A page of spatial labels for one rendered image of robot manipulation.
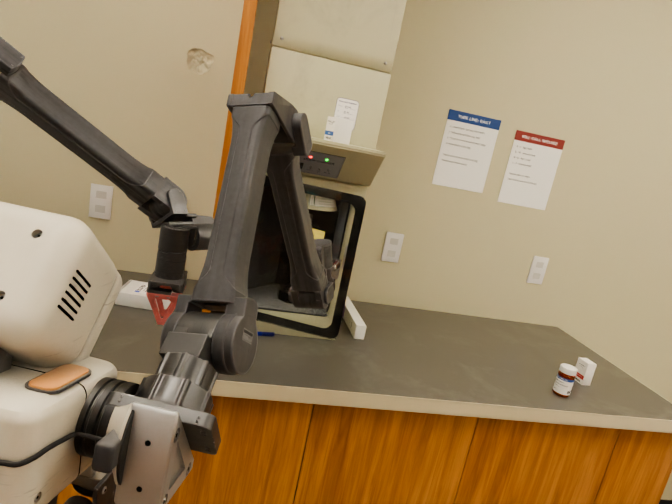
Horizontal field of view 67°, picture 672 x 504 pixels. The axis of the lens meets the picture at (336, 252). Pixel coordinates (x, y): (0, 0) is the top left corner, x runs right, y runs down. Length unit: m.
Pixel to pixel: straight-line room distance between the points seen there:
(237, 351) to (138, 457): 0.16
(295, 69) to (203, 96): 0.51
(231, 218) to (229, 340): 0.17
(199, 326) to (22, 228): 0.22
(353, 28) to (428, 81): 0.57
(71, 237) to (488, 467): 1.27
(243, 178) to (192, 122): 1.09
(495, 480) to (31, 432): 1.29
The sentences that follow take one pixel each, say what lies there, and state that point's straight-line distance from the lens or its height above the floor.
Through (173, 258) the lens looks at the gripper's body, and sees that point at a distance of 1.05.
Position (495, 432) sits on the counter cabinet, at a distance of 1.52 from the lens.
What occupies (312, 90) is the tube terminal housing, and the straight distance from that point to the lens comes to 1.38.
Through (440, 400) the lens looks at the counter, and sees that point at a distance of 1.36.
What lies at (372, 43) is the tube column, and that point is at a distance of 1.42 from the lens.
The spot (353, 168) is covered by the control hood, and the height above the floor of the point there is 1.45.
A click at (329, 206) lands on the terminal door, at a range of 1.32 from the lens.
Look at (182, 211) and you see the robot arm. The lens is 1.06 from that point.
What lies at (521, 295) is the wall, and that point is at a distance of 2.23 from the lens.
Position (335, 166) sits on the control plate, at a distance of 1.33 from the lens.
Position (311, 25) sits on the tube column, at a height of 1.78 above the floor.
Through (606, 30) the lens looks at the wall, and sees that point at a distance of 2.26.
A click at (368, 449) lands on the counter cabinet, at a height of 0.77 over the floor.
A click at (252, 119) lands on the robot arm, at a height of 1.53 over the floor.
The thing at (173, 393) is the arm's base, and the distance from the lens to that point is 0.60.
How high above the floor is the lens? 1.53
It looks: 13 degrees down
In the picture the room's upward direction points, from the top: 12 degrees clockwise
